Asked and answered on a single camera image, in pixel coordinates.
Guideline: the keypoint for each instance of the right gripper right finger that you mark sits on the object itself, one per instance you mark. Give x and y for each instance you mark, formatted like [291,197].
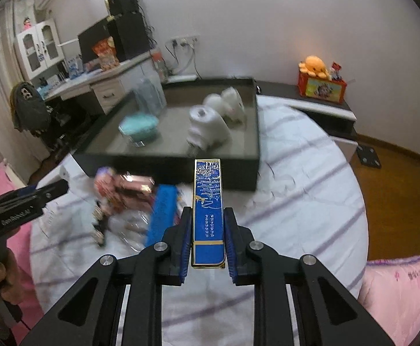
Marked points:
[244,262]

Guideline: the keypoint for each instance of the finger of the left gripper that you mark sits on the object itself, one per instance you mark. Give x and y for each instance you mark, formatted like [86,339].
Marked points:
[51,192]
[12,195]

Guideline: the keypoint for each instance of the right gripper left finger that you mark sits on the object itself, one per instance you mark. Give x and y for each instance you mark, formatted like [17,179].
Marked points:
[173,265]

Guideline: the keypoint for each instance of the blue gold patterned box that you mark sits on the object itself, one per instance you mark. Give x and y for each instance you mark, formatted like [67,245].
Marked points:
[208,224]

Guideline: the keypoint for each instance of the blue rectangular plastic case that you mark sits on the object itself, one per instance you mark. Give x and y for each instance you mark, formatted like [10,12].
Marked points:
[163,213]

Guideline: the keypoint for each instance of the clear plastic bottle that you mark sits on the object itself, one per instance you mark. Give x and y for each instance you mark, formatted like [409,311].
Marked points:
[133,228]

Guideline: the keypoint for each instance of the black hair clips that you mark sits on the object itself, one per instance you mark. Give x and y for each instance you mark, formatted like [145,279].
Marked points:
[100,226]

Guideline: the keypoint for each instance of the pink patterned small packet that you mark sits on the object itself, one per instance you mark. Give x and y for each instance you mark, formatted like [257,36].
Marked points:
[110,201]

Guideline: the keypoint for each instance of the rose gold metallic cylinder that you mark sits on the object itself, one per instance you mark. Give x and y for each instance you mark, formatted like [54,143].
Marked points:
[133,186]

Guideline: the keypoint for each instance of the person's left hand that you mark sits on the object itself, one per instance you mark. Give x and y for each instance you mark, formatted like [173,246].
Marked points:
[10,279]

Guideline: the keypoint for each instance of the dark jacket on chair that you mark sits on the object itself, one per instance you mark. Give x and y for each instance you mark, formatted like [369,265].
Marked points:
[27,108]

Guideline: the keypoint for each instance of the black office chair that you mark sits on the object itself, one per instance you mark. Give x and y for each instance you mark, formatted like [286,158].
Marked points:
[68,122]

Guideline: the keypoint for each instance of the teal round container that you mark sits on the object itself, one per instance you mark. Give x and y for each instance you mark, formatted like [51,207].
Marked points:
[140,128]

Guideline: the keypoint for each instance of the white desk with drawers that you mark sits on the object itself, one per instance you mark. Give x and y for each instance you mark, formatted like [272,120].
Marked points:
[110,86]

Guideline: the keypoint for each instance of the white plug-in device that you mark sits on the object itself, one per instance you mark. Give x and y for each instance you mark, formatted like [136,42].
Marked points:
[207,128]

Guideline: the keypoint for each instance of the clear pack of blue items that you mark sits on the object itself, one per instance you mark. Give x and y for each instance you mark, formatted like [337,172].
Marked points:
[149,95]

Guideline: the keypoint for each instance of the white glass-door cabinet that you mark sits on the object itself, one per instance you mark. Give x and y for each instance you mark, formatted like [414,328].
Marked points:
[38,48]

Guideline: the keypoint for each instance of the black shallow tray box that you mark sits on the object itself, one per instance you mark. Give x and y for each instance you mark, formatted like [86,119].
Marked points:
[169,158]

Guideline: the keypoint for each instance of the orange snack bag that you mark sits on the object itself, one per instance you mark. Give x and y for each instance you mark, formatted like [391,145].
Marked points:
[106,53]

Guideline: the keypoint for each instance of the pink bedding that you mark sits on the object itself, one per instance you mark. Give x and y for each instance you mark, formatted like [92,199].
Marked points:
[390,292]

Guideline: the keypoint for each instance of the black computer monitor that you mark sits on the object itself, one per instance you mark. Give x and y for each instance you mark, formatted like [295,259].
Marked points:
[90,37]

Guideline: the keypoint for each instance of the white round night light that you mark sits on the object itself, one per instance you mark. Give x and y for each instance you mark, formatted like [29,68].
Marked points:
[228,104]

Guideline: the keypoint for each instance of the black square floor scale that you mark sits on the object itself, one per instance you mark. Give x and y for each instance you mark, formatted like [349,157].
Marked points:
[368,156]

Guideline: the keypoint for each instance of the red-capped bottle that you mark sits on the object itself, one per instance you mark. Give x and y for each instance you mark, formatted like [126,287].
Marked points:
[160,65]

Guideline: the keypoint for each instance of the black white tv cabinet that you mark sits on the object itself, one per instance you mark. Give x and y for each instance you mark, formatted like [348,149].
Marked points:
[336,120]

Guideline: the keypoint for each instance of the black computer tower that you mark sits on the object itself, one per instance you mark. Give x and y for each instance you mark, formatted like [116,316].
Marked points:
[129,34]

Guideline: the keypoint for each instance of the red cartoon storage box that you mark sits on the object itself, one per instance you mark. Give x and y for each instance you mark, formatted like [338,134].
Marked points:
[321,89]

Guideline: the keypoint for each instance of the black box on tower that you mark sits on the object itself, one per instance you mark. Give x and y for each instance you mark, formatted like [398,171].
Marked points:
[119,7]

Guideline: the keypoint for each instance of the orange octopus plush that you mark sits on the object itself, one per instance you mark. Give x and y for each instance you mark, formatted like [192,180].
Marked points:
[314,67]

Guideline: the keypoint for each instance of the white wall power strip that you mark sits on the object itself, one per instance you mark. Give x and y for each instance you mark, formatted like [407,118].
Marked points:
[187,40]

